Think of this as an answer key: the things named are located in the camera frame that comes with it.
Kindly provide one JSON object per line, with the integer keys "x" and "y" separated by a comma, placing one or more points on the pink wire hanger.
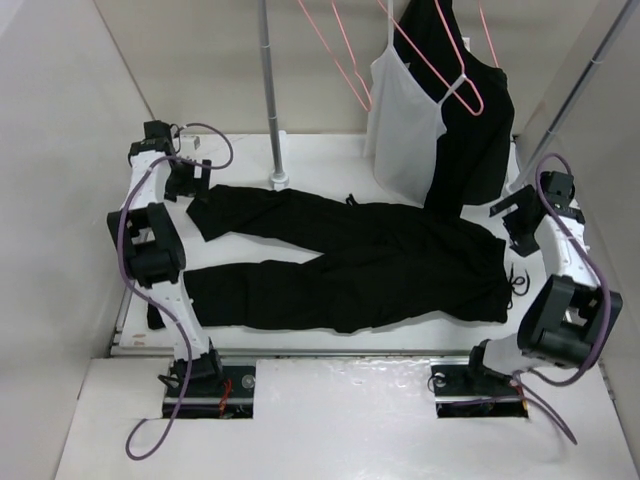
{"x": 348, "y": 67}

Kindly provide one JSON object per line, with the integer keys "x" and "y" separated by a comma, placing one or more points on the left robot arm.
{"x": 151, "y": 255}

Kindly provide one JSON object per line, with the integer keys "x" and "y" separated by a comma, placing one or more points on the left rack pole with foot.
{"x": 279, "y": 178}

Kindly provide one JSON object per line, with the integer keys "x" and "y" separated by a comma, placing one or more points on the rack pole with foot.
{"x": 279, "y": 178}
{"x": 585, "y": 57}

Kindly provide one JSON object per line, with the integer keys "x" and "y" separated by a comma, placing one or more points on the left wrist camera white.
{"x": 191, "y": 142}

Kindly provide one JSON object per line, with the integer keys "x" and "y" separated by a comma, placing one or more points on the black trousers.
{"x": 374, "y": 264}

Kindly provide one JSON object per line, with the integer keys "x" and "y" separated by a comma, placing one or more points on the right rack pole with foot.
{"x": 585, "y": 57}

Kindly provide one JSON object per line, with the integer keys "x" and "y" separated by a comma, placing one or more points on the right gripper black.
{"x": 524, "y": 244}

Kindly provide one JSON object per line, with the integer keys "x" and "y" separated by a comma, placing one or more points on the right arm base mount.
{"x": 469, "y": 390}

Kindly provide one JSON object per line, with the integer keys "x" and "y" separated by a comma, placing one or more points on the pink hanger under black garment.
{"x": 488, "y": 36}

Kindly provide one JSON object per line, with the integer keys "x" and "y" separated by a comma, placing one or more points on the aluminium rail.
{"x": 116, "y": 350}

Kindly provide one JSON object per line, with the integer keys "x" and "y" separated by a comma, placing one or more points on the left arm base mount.
{"x": 215, "y": 390}

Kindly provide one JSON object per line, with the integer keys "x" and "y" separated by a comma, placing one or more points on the white camisole top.
{"x": 404, "y": 123}

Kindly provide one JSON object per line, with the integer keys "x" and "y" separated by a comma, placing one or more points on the black hanging garment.
{"x": 472, "y": 156}

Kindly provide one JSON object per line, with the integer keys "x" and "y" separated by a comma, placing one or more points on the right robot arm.
{"x": 569, "y": 321}

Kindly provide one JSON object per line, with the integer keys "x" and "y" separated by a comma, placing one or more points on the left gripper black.
{"x": 192, "y": 187}

